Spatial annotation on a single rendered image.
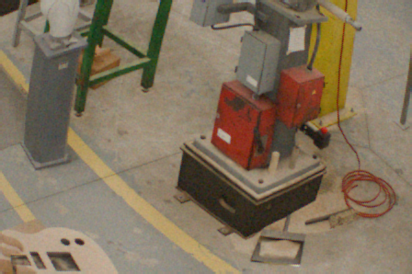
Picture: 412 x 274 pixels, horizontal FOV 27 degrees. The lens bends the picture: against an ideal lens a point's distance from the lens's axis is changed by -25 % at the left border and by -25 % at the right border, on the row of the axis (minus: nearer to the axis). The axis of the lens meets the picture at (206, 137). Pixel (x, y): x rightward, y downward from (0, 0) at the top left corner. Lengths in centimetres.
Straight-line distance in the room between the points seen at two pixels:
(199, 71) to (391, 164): 138
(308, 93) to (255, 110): 26
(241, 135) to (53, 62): 98
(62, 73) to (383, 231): 195
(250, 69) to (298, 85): 23
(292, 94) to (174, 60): 169
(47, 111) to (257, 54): 108
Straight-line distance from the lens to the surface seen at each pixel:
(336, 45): 572
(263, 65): 459
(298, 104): 464
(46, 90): 484
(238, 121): 475
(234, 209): 493
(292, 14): 449
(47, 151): 506
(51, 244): 290
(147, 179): 517
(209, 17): 456
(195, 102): 581
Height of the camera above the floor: 294
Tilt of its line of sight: 32 degrees down
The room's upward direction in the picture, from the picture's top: 11 degrees clockwise
